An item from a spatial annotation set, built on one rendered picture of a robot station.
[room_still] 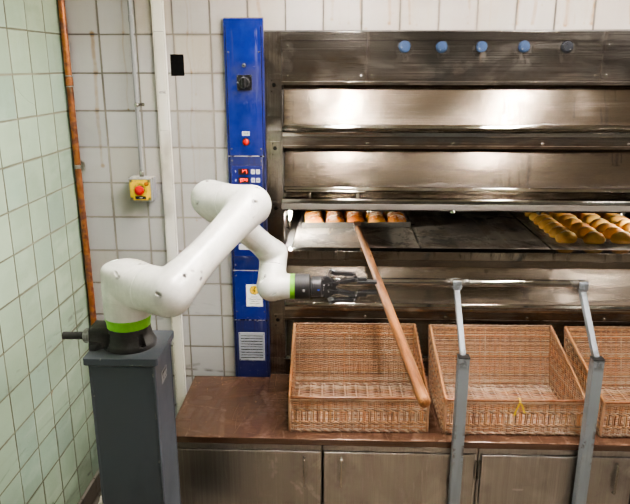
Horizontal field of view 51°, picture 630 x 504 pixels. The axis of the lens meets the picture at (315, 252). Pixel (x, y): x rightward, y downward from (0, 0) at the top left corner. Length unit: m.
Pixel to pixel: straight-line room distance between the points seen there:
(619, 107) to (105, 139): 2.15
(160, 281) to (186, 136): 1.24
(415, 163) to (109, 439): 1.65
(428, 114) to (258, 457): 1.55
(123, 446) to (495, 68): 2.00
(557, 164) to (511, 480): 1.30
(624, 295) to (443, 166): 1.00
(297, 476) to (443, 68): 1.74
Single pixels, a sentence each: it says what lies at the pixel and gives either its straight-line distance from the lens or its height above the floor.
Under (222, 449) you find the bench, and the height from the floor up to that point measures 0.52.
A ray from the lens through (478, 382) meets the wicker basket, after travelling 3.09.
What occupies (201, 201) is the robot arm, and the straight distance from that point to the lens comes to 2.07.
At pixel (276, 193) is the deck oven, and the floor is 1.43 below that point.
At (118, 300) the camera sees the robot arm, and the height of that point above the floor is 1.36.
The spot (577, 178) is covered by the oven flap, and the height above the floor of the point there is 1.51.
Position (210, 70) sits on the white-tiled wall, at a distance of 2.85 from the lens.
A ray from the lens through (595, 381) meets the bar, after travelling 2.63.
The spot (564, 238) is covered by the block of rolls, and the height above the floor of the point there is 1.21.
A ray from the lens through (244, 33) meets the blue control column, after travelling 2.80.
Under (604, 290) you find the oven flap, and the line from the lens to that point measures 3.19.
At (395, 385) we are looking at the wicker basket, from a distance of 3.03.
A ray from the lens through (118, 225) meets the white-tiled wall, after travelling 3.04.
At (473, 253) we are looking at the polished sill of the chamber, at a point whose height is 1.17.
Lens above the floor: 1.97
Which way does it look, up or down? 16 degrees down
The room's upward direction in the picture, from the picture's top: straight up
